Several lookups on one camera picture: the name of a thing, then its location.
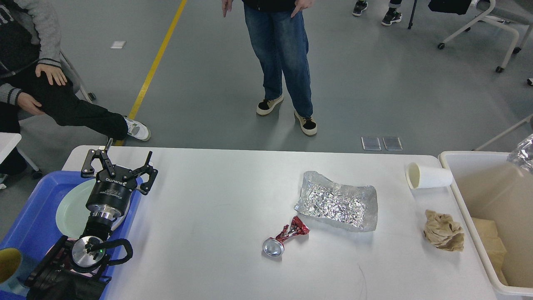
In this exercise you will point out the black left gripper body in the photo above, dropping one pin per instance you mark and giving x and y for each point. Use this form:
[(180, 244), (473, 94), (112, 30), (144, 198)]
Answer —
[(110, 198)]

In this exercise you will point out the green plate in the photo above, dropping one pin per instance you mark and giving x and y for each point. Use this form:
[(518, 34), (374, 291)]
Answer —
[(72, 214)]

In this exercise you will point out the aluminium foil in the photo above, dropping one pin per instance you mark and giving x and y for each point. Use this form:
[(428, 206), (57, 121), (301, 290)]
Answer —
[(341, 206)]

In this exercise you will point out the brown paper bag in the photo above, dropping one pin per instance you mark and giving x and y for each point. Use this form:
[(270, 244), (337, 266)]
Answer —
[(494, 247)]

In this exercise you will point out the silver plastic bag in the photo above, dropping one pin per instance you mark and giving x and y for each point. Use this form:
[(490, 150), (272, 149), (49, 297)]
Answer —
[(522, 156)]

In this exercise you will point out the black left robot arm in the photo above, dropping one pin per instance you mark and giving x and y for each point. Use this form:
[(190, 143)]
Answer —
[(50, 282)]

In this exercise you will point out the white office chair left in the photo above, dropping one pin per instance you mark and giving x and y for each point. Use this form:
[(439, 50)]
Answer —
[(75, 79)]

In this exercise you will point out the white office chair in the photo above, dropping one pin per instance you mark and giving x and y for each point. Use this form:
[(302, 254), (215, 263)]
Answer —
[(75, 79), (492, 37)]

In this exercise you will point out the seated person at left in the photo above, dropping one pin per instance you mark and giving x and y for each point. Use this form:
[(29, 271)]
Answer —
[(32, 78)]

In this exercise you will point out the dark blue mug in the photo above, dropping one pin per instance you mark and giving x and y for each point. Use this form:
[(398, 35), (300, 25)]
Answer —
[(15, 268)]

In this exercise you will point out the white floor tag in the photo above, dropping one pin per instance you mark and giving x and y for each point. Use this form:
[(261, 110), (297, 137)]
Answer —
[(118, 44)]

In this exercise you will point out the crushed red can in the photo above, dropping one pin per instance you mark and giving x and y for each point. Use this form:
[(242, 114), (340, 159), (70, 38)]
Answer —
[(274, 246)]

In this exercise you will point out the person in blue jeans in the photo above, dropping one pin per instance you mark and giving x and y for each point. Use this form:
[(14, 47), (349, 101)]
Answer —
[(278, 38)]

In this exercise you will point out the clear floor plate left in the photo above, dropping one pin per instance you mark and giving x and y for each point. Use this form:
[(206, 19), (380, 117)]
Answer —
[(370, 143)]

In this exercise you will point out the clear floor plate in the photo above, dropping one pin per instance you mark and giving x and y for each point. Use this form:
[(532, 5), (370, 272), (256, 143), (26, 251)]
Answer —
[(370, 143), (392, 143)]

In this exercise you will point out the clear floor plate right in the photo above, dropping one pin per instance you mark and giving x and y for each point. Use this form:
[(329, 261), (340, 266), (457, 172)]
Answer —
[(392, 143)]

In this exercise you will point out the white paper cup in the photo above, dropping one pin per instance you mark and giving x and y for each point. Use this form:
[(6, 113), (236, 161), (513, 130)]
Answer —
[(421, 177)]

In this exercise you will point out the crumpled beige paper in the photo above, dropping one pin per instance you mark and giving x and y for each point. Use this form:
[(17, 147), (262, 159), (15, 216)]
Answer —
[(443, 232)]

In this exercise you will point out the person in dark jeans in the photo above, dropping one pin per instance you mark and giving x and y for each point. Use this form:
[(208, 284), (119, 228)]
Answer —
[(391, 16)]

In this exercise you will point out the white plastic bin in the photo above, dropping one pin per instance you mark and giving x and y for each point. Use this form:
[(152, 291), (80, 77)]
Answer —
[(489, 187)]

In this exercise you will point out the white office chair right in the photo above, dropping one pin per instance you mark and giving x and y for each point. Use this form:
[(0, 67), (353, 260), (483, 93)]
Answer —
[(492, 37)]

